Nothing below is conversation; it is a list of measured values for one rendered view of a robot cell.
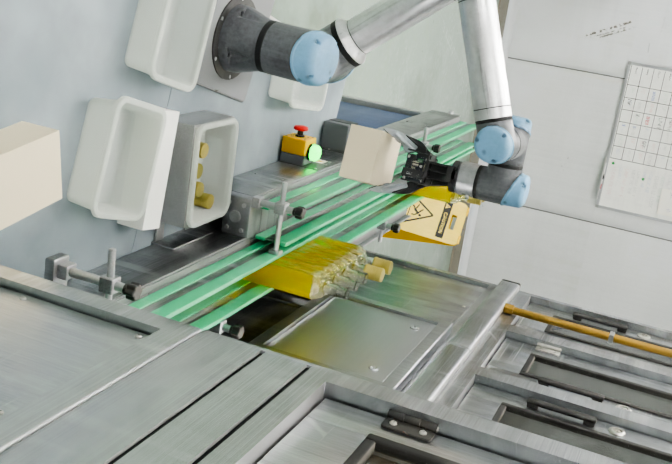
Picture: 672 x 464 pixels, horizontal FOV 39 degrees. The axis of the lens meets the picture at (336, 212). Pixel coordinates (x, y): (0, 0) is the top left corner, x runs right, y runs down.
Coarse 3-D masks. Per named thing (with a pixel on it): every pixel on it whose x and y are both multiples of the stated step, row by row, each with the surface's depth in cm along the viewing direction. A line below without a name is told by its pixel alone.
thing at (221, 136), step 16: (208, 128) 195; (224, 128) 207; (208, 144) 209; (224, 144) 208; (192, 160) 193; (208, 160) 210; (224, 160) 209; (192, 176) 194; (208, 176) 211; (224, 176) 210; (192, 192) 195; (208, 192) 212; (224, 192) 210; (192, 208) 196; (224, 208) 211; (192, 224) 198
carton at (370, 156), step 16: (352, 128) 211; (368, 128) 210; (352, 144) 211; (368, 144) 210; (384, 144) 212; (400, 144) 224; (352, 160) 211; (368, 160) 210; (384, 160) 215; (352, 176) 210; (368, 176) 209; (384, 176) 218
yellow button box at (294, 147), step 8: (288, 136) 250; (296, 136) 252; (304, 136) 252; (288, 144) 251; (296, 144) 250; (304, 144) 249; (288, 152) 251; (296, 152) 250; (304, 152) 249; (288, 160) 251; (296, 160) 251; (304, 160) 250
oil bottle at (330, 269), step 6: (282, 258) 215; (288, 258) 215; (294, 258) 216; (300, 258) 216; (306, 258) 217; (312, 258) 217; (306, 264) 214; (312, 264) 213; (318, 264) 214; (324, 264) 215; (330, 264) 215; (324, 270) 212; (330, 270) 212; (336, 270) 214; (330, 276) 212; (336, 276) 213
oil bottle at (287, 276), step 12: (276, 264) 211; (288, 264) 212; (300, 264) 213; (252, 276) 213; (264, 276) 211; (276, 276) 210; (288, 276) 209; (300, 276) 208; (312, 276) 207; (324, 276) 209; (276, 288) 211; (288, 288) 210; (300, 288) 209; (312, 288) 207; (324, 288) 208
